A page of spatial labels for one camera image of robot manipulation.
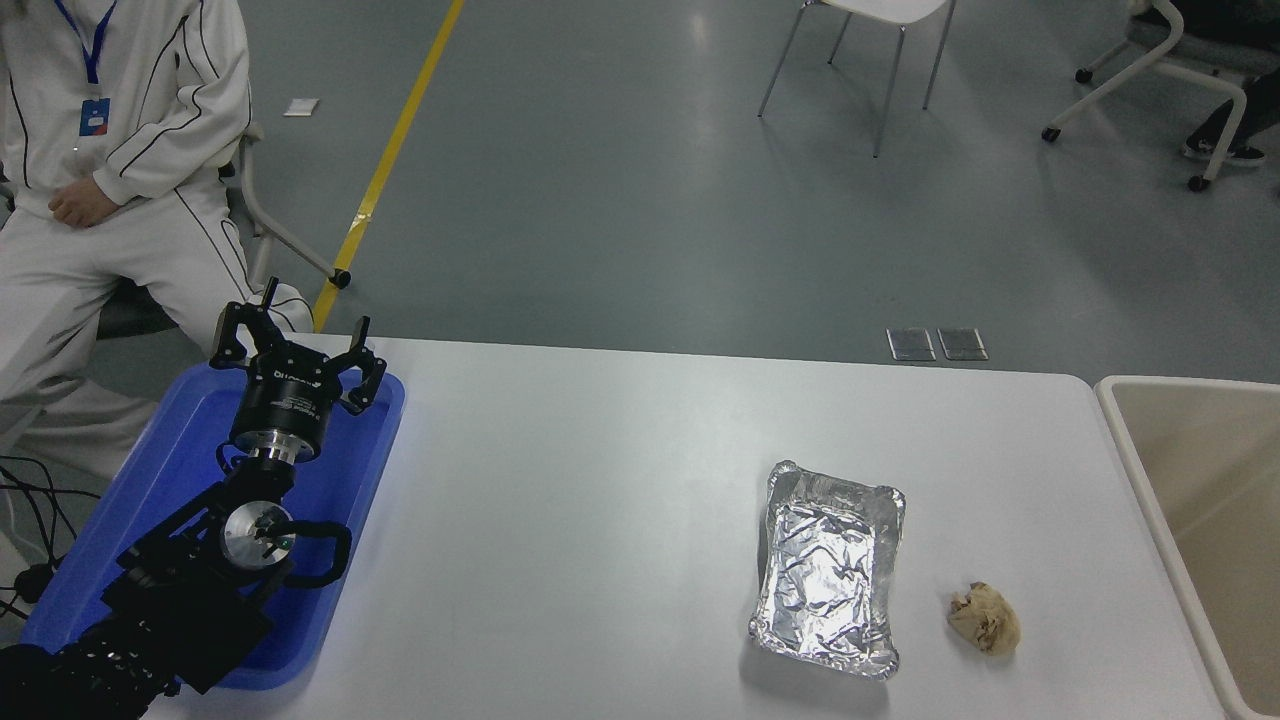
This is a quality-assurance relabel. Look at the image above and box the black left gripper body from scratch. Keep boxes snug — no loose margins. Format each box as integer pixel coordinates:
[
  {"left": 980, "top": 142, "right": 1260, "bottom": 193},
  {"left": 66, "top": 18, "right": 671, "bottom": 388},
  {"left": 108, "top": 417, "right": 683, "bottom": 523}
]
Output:
[{"left": 231, "top": 352, "right": 343, "bottom": 443}]

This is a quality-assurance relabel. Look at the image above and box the person's left hand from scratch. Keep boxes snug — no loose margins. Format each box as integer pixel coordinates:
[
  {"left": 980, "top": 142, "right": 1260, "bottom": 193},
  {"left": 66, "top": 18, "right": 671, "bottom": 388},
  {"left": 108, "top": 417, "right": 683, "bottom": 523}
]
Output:
[{"left": 48, "top": 180, "right": 123, "bottom": 229}]

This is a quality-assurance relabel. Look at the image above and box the blue plastic tray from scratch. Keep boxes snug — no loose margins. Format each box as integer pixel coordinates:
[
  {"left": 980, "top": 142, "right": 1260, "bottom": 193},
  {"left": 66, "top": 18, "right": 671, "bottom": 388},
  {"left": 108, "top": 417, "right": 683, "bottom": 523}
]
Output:
[{"left": 20, "top": 362, "right": 406, "bottom": 693}]

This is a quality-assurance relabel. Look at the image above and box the grey office chair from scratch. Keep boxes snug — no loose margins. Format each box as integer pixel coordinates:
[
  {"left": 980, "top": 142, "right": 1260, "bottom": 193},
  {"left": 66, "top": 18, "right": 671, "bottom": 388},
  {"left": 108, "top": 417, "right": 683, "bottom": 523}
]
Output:
[{"left": 95, "top": 120, "right": 353, "bottom": 341}]

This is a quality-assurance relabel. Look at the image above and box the person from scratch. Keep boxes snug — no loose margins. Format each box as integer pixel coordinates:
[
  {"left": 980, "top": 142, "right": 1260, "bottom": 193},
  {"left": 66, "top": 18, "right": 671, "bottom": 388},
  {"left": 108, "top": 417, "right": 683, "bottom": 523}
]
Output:
[
  {"left": 1150, "top": 0, "right": 1280, "bottom": 167},
  {"left": 0, "top": 0, "right": 316, "bottom": 483}
]

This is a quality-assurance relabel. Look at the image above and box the silver foil tray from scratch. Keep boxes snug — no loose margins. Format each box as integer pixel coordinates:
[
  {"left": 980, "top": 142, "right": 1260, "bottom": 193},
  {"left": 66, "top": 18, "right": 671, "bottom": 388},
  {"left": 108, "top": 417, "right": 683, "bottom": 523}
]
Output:
[{"left": 748, "top": 460, "right": 907, "bottom": 683}]

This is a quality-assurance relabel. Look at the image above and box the white chair with metal legs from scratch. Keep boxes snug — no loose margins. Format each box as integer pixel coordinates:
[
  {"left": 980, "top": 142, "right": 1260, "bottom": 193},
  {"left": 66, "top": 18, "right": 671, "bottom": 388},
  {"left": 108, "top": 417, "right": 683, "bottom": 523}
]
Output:
[{"left": 757, "top": 0, "right": 956, "bottom": 159}]

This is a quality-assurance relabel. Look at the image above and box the crumpled tan paper ball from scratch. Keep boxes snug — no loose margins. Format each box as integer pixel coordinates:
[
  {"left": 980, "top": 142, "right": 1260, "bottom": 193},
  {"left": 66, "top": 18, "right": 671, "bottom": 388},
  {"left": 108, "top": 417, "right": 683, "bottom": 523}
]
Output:
[{"left": 947, "top": 582, "right": 1022, "bottom": 657}]

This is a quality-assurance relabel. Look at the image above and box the large pale bin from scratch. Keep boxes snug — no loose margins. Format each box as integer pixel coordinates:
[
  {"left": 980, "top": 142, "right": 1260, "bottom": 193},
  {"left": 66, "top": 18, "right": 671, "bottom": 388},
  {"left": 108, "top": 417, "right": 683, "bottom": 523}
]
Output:
[{"left": 1095, "top": 374, "right": 1280, "bottom": 720}]

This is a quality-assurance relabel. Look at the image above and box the white rolling chair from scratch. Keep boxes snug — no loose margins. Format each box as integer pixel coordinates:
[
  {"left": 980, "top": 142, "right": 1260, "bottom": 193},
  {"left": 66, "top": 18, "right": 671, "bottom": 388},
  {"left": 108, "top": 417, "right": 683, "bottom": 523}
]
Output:
[{"left": 1041, "top": 0, "right": 1280, "bottom": 193}]

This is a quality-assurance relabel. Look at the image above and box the black floor cable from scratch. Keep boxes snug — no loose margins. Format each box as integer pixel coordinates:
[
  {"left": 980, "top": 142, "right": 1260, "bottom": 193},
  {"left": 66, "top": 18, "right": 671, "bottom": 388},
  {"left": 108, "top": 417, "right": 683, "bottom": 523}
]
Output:
[{"left": 0, "top": 457, "right": 101, "bottom": 573}]

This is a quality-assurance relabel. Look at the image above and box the black cable plug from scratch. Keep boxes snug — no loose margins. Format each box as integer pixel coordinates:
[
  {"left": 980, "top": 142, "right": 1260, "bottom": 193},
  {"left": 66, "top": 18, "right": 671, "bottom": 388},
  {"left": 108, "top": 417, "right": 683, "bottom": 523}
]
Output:
[{"left": 12, "top": 562, "right": 57, "bottom": 605}]

